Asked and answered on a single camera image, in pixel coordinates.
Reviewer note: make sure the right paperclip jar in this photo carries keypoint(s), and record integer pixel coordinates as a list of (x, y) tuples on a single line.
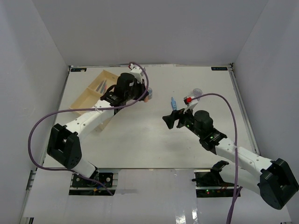
[(197, 92)]

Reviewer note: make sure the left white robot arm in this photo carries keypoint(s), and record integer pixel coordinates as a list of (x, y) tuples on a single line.
[(64, 144)]

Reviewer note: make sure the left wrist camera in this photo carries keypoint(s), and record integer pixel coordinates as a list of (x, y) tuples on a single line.
[(137, 72)]

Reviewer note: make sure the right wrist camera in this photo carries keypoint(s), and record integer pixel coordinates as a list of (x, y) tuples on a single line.
[(190, 102)]

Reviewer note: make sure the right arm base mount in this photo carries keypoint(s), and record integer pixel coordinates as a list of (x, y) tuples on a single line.
[(209, 184)]

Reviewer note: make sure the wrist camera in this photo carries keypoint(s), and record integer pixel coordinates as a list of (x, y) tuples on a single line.
[(137, 72), (190, 102)]

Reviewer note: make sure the blue pen in box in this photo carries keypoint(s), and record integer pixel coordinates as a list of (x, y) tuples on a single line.
[(103, 86)]

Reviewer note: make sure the left paperclip jar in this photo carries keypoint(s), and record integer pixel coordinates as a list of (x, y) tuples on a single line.
[(150, 93)]

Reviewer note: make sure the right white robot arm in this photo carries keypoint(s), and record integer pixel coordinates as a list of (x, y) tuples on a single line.
[(273, 180)]

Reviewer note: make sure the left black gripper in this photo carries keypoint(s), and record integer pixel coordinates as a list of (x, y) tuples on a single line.
[(142, 88)]

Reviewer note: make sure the left black corner label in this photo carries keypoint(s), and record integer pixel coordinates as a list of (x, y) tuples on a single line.
[(78, 69)]

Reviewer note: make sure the beige compartment box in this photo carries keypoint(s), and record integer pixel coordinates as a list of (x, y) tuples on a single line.
[(89, 96)]

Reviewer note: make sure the right black corner label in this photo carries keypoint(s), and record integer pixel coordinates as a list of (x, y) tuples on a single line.
[(219, 68)]

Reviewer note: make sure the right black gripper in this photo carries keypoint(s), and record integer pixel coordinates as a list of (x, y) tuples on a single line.
[(170, 120)]

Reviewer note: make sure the paperclip jar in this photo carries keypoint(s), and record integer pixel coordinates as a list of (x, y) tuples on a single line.
[(150, 93), (197, 92)]

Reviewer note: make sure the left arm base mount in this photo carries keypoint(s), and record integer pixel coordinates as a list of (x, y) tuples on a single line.
[(100, 184)]

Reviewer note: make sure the black corner label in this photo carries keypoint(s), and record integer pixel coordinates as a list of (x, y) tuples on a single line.
[(78, 69), (219, 68)]

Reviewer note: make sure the purple pen in box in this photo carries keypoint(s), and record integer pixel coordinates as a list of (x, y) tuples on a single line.
[(98, 88)]

